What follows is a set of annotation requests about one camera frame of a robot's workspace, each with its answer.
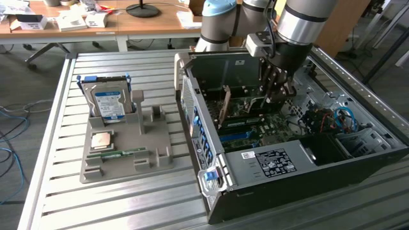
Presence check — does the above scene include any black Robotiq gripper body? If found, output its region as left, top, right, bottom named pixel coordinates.
left=265, top=43, right=313, bottom=75

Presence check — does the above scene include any graphics card with metal bracket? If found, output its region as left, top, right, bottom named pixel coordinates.
left=218, top=85, right=286, bottom=130

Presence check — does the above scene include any green motherboard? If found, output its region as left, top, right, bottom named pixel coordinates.
left=203, top=95, right=303, bottom=153

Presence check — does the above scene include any installed RAM stick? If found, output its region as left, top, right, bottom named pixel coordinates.
left=225, top=117, right=266, bottom=129

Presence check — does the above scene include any wooden cabinet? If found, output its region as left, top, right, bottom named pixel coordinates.
left=274, top=0, right=373, bottom=58

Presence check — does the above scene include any blue expansion slot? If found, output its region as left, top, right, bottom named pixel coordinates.
left=218, top=131, right=251, bottom=142

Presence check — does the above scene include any grey power supply unit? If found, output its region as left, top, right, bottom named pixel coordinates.
left=222, top=140, right=315, bottom=186

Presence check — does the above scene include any silver disk bay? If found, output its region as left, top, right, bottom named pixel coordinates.
left=334, top=128, right=393, bottom=159

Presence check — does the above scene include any white paper booklet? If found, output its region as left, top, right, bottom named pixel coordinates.
left=175, top=11, right=202, bottom=30

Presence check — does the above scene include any blue case latch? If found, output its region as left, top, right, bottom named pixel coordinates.
left=203, top=169, right=221, bottom=182

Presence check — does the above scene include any open black PC case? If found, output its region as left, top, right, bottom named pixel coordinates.
left=173, top=44, right=409, bottom=225

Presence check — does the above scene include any wooden desk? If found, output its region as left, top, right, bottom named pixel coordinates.
left=0, top=0, right=293, bottom=45

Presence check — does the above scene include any black round lamp base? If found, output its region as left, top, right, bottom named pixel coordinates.
left=125, top=0, right=159, bottom=18

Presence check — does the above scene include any grey plastic parts rack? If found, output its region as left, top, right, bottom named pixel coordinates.
left=78, top=90, right=175, bottom=184

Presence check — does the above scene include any hard disk in blue caddy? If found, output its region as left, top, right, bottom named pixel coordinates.
left=75, top=73, right=137, bottom=124

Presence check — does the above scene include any green RAM stick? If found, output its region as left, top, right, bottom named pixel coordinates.
left=86, top=148, right=147, bottom=159

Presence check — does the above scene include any copper-topped CPU chip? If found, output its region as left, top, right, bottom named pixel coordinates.
left=90, top=133, right=111, bottom=150

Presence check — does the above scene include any small white labelled box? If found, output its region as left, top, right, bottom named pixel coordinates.
left=85, top=13, right=107, bottom=28

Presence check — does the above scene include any white box with round insert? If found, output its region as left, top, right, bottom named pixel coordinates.
left=55, top=14, right=87, bottom=32

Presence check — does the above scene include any white box with black lid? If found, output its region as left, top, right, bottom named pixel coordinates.
left=15, top=14, right=47, bottom=31

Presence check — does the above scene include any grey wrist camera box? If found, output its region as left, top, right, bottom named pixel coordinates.
left=245, top=32, right=279, bottom=58

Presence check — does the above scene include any red wire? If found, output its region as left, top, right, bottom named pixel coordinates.
left=321, top=112, right=335, bottom=131

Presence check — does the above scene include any blue wire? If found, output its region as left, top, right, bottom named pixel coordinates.
left=333, top=106, right=359, bottom=134

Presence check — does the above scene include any white floor cable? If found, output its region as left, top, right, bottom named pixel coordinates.
left=0, top=99, right=53, bottom=114

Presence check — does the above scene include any blue floor cable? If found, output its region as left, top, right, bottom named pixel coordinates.
left=0, top=105, right=30, bottom=205

